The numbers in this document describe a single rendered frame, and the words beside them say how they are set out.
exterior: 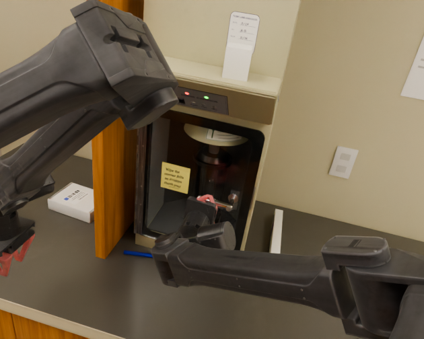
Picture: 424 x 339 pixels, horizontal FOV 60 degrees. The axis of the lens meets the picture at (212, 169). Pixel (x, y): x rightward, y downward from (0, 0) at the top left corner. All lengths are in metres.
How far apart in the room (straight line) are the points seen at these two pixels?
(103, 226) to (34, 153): 0.49
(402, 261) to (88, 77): 0.35
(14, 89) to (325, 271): 0.36
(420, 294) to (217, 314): 0.67
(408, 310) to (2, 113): 0.39
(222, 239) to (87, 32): 0.46
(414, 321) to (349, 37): 0.98
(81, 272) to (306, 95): 0.87
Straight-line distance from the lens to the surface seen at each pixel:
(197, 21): 0.83
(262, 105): 0.74
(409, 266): 0.42
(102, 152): 0.91
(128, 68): 0.33
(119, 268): 1.08
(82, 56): 0.34
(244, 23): 0.80
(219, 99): 0.76
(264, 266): 0.51
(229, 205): 0.88
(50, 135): 0.53
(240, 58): 0.73
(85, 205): 1.24
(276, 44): 0.80
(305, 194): 1.42
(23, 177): 0.62
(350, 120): 1.30
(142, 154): 0.95
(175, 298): 1.01
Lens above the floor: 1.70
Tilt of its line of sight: 29 degrees down
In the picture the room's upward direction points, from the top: 9 degrees clockwise
